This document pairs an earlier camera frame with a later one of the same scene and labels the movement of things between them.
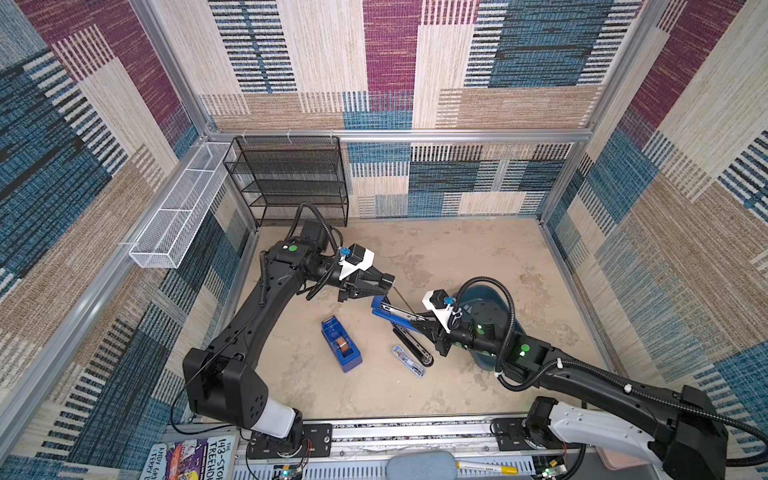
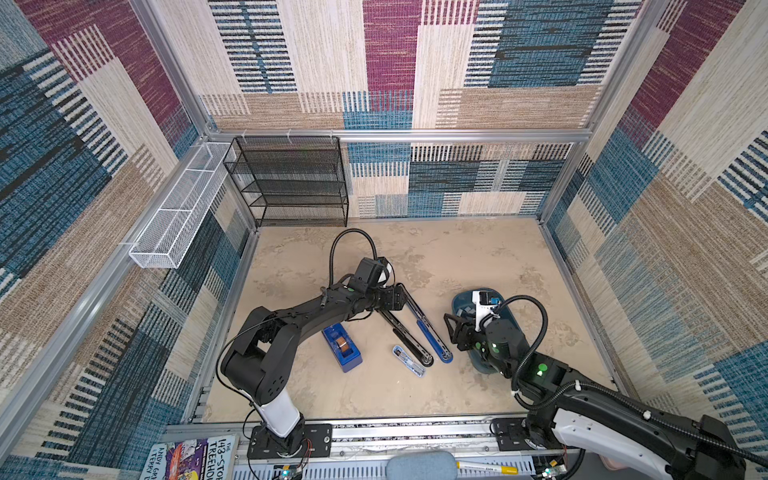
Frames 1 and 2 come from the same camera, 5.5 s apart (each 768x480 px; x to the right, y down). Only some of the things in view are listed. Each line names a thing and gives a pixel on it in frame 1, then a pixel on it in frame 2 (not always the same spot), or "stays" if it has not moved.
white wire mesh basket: x=169 y=233 stays
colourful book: x=201 y=458 stays
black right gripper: x=440 y=334 → x=464 y=330
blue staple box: x=342 y=346 stays
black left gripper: x=356 y=289 → x=393 y=299
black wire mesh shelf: x=279 y=173 stays
